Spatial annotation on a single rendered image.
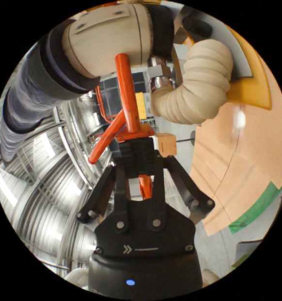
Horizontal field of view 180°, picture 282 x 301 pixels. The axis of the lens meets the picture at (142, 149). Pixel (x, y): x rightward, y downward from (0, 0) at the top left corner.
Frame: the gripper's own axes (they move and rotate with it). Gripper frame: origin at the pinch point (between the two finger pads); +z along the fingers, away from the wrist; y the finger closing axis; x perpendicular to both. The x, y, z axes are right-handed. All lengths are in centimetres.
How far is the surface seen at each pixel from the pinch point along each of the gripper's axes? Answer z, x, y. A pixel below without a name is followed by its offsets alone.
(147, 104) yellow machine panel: 729, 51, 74
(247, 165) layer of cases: 5, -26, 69
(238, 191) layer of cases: 1, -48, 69
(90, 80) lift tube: 2.7, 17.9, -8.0
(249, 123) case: -4.2, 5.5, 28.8
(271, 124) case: -11.5, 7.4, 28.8
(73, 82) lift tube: -3.6, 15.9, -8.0
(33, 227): -92, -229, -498
